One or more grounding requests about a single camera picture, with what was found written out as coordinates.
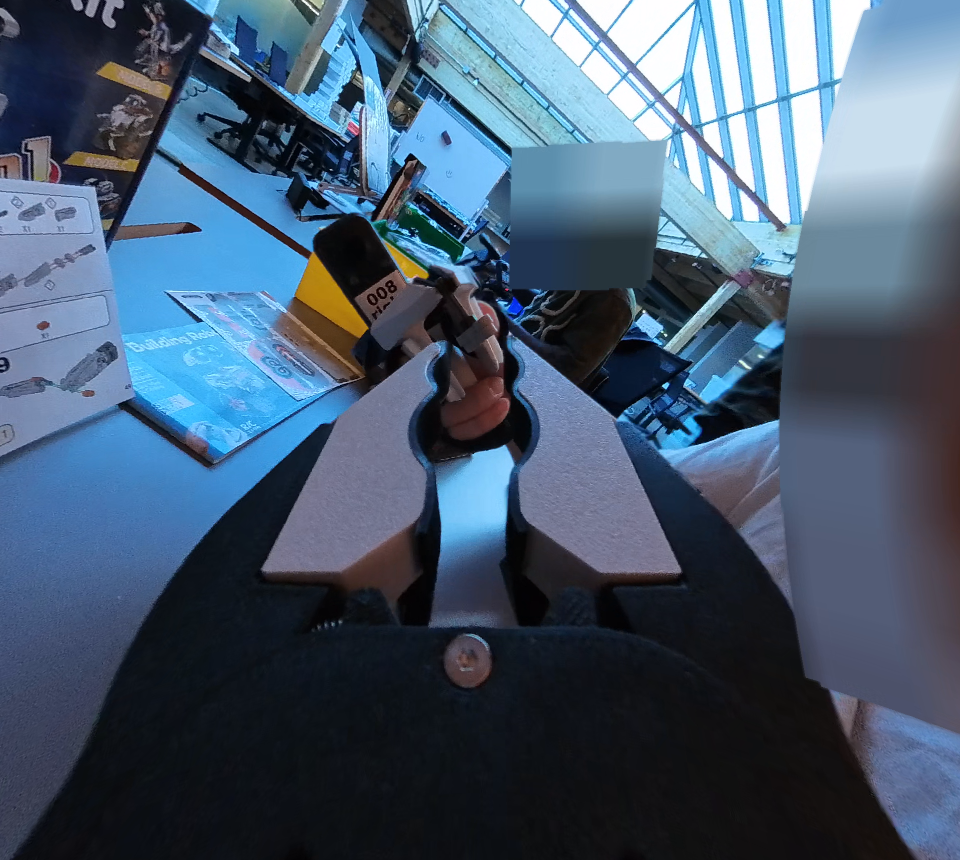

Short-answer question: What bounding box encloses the colourful standing box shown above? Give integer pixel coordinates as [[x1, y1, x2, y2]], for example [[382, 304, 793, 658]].
[[371, 153, 429, 225]]

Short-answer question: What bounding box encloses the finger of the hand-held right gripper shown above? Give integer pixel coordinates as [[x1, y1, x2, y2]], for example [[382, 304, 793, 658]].
[[438, 265, 505, 382], [369, 282, 438, 360]]

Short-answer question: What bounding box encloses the blue toy car booklet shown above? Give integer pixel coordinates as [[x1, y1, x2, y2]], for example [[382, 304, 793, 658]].
[[118, 326, 333, 466]]

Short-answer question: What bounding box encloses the white whiteboard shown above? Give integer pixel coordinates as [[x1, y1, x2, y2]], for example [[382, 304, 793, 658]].
[[392, 99, 513, 222]]

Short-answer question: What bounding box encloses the wooden support post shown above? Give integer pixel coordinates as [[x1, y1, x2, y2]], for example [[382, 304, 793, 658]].
[[283, 0, 381, 96]]

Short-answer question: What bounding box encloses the skylight window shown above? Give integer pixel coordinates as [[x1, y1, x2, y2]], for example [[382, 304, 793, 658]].
[[429, 0, 880, 225]]

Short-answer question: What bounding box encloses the blue robot kit box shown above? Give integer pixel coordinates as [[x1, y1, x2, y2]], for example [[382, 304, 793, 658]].
[[0, 0, 215, 247]]

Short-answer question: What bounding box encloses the grey desk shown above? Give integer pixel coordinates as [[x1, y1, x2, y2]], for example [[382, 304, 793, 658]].
[[0, 147, 519, 838]]

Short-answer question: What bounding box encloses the yellow plastic bin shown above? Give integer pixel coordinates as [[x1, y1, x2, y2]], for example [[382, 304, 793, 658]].
[[293, 247, 430, 342]]

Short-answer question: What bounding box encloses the person's right hand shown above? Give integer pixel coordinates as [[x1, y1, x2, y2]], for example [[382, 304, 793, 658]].
[[437, 299, 515, 444]]

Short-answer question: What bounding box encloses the green plastic bin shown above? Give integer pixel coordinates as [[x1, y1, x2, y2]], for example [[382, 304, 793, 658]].
[[373, 217, 472, 270]]

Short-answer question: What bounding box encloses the black tablet stand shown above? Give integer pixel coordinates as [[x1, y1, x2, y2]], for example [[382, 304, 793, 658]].
[[285, 170, 333, 222]]

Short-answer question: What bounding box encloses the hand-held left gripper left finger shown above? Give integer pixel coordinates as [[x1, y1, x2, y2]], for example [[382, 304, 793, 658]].
[[258, 341, 445, 627]]

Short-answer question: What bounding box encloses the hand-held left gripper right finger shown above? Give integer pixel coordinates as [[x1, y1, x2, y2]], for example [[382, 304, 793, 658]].
[[504, 337, 685, 627]]

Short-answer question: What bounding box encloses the orange car booklet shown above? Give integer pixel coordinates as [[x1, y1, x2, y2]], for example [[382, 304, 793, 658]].
[[165, 288, 360, 403]]

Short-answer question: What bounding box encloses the open white instruction booklet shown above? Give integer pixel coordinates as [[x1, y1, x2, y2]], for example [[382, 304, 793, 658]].
[[0, 179, 136, 459]]

